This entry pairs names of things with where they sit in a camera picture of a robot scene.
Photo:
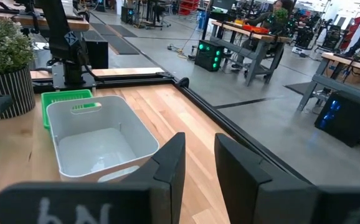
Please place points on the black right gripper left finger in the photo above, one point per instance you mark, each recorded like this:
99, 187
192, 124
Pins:
105, 202

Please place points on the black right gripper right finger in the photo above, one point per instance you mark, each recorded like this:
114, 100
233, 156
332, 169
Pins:
276, 199

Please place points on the white plastic storage bin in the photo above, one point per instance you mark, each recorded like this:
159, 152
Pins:
99, 149

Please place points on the green plastic mesh basket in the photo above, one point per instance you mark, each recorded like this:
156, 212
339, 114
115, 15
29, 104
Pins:
58, 96

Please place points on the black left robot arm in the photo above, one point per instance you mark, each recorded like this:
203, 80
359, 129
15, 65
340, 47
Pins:
64, 37

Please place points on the artificial plant in striped pot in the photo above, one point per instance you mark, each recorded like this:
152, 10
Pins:
5, 46

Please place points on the computer tower blue lights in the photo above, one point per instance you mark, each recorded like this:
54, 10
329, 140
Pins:
345, 124

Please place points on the black floor mat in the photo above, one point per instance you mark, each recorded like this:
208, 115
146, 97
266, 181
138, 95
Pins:
122, 31
121, 45
300, 88
102, 28

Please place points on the black computer tower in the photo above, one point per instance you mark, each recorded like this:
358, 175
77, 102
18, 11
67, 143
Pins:
99, 54

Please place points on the wooden workbench grey legs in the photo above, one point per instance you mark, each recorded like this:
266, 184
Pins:
339, 87
242, 49

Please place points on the computer tower green lights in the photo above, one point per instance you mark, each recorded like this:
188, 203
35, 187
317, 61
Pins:
209, 59

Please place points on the orange tray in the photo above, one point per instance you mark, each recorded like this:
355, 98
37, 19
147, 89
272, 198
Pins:
256, 29

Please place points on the person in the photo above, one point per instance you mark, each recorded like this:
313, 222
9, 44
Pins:
262, 18

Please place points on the red storage bins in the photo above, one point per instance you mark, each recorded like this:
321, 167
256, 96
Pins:
188, 7

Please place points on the black aluminium table frame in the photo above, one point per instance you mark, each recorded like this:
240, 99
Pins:
136, 81

